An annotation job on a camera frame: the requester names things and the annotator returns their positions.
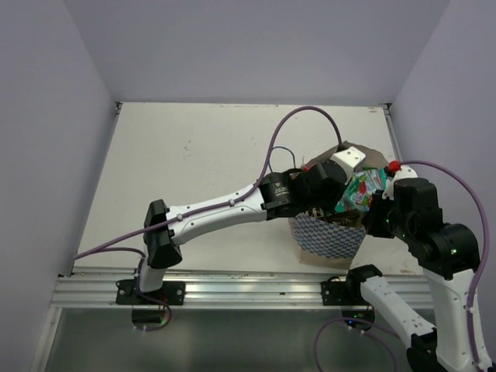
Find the teal Fox's candy bag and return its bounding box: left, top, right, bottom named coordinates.
left=335, top=167, right=387, bottom=213

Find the blue checkered paper bag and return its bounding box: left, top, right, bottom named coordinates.
left=288, top=141, right=388, bottom=270

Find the brown Kettle chips bag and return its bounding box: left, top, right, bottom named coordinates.
left=305, top=208, right=363, bottom=228

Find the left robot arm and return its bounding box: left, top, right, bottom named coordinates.
left=133, top=160, right=353, bottom=305

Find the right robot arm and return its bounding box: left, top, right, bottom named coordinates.
left=345, top=178, right=495, bottom=371

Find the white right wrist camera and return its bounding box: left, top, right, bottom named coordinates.
left=382, top=160, right=418, bottom=200

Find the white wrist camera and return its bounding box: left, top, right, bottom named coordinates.
left=382, top=160, right=418, bottom=200
left=330, top=146, right=366, bottom=177

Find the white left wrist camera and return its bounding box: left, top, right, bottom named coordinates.
left=330, top=146, right=366, bottom=177

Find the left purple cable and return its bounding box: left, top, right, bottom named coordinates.
left=72, top=106, right=346, bottom=261

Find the purple cable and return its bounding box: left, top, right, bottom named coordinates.
left=72, top=106, right=346, bottom=261
left=398, top=160, right=496, bottom=372

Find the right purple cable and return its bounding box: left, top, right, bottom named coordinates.
left=398, top=160, right=496, bottom=372

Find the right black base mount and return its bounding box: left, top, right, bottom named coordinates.
left=320, top=276, right=366, bottom=306

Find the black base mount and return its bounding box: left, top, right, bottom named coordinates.
left=320, top=276, right=366, bottom=306
left=115, top=279, right=186, bottom=305

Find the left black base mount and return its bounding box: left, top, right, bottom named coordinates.
left=115, top=279, right=186, bottom=305

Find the aluminium rail frame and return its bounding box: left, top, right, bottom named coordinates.
left=50, top=101, right=437, bottom=311

